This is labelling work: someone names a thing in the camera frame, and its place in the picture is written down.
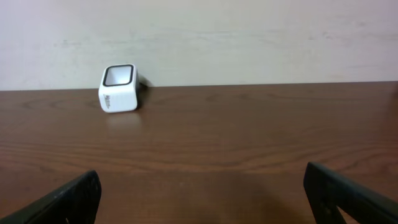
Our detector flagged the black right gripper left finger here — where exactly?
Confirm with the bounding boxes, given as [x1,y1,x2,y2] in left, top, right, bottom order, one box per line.
[1,170,101,224]

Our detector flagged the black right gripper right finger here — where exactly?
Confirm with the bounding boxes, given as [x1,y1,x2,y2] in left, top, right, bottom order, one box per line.
[303,162,397,223]

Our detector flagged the white barcode scanner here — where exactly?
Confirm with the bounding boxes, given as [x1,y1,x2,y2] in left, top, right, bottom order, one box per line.
[98,64,139,113]

